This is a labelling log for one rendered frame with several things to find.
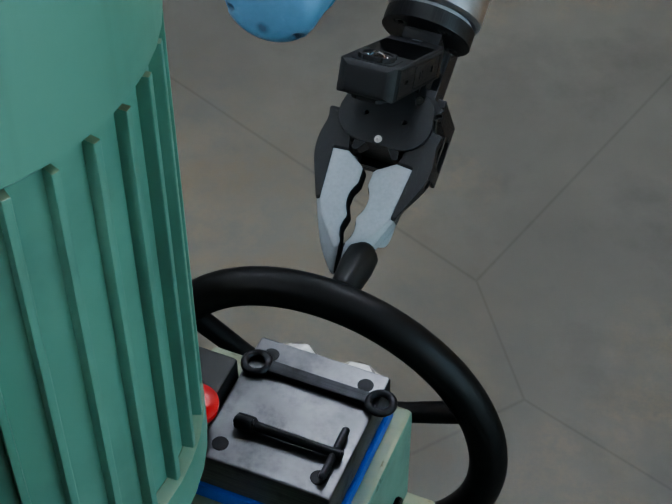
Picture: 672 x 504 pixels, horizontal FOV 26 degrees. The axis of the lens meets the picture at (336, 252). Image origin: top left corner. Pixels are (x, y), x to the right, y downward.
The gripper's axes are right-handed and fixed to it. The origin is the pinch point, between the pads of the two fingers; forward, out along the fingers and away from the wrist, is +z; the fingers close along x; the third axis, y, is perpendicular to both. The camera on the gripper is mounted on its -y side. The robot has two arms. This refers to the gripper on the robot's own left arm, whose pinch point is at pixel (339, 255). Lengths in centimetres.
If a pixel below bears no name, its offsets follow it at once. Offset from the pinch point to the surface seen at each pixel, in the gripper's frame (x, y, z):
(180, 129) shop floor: 69, 129, -37
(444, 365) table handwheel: -10.6, -4.1, 5.9
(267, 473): -5.7, -20.1, 17.0
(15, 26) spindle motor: -9, -70, 10
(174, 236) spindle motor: -9, -55, 11
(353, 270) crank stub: -2.2, -3.3, 1.4
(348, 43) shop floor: 51, 146, -66
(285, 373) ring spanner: -3.8, -17.1, 11.0
